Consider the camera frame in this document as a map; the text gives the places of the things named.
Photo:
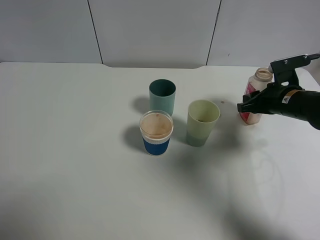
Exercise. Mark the teal plastic cup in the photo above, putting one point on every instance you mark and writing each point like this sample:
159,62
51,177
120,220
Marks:
162,94

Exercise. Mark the pale green plastic cup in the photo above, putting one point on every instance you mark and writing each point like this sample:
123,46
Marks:
202,116

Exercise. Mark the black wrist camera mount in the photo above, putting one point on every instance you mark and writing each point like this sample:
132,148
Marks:
284,70

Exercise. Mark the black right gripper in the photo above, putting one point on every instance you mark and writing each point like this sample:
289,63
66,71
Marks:
290,101

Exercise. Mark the clear drink bottle pink label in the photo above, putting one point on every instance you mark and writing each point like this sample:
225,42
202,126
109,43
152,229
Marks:
256,82

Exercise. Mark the glass cup blue sleeve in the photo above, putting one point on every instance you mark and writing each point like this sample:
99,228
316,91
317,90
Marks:
156,127

